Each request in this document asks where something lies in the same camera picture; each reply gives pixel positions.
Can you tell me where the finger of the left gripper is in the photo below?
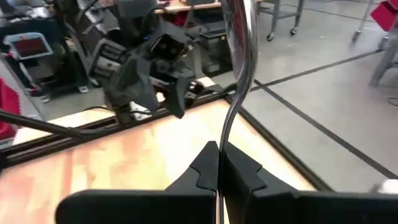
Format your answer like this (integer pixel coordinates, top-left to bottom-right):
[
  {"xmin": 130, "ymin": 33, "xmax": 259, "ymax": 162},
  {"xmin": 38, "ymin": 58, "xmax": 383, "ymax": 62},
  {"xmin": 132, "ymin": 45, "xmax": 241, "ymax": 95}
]
[
  {"xmin": 107, "ymin": 54, "xmax": 160, "ymax": 114},
  {"xmin": 167, "ymin": 74, "xmax": 196, "ymax": 119}
]

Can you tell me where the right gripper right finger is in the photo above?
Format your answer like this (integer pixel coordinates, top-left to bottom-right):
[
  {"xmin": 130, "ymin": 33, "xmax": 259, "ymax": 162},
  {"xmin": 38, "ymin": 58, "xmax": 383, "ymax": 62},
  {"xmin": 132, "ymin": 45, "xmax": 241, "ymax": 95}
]
[{"xmin": 220, "ymin": 142, "xmax": 299, "ymax": 224}]

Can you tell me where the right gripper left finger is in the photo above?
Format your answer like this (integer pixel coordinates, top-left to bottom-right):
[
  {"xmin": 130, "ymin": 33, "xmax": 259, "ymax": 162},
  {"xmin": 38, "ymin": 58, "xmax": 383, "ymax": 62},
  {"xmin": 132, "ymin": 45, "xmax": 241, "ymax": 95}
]
[{"xmin": 166, "ymin": 140, "xmax": 220, "ymax": 192}]

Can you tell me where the black equipment box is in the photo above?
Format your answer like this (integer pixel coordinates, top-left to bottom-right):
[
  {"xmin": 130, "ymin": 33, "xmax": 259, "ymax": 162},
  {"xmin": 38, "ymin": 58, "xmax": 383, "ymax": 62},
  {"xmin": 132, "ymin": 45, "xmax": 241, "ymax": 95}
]
[{"xmin": 198, "ymin": 29, "xmax": 233, "ymax": 78}]

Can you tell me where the black equipment cabinet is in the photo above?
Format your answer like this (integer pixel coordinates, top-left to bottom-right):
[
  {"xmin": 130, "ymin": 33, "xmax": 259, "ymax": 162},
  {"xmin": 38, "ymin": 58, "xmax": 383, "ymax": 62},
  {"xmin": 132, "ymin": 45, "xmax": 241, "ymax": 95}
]
[{"xmin": 0, "ymin": 17, "xmax": 91, "ymax": 103}]

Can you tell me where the teach pendant red screen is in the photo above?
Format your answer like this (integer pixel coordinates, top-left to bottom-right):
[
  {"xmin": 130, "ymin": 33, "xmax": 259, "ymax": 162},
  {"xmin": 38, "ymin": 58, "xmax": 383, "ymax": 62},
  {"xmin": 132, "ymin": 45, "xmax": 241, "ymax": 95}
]
[{"xmin": 2, "ymin": 32, "xmax": 54, "ymax": 60}]

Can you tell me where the red storage bin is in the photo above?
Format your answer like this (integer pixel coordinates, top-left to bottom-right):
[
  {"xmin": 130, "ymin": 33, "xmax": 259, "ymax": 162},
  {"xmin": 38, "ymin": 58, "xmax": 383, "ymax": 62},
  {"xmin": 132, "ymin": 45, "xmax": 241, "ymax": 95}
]
[
  {"xmin": 369, "ymin": 0, "xmax": 398, "ymax": 32},
  {"xmin": 0, "ymin": 77, "xmax": 22, "ymax": 141}
]

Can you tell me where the wheeled grey workbench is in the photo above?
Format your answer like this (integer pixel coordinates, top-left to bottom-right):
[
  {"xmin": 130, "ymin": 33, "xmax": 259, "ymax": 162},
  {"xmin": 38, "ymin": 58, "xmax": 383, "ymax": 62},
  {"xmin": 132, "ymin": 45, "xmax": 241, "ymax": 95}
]
[{"xmin": 350, "ymin": 0, "xmax": 398, "ymax": 88}]

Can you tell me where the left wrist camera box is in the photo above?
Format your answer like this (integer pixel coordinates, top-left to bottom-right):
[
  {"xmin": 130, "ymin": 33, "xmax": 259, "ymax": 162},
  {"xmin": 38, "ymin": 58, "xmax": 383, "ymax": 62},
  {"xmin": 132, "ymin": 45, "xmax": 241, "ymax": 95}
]
[{"xmin": 151, "ymin": 32, "xmax": 188, "ymax": 62}]

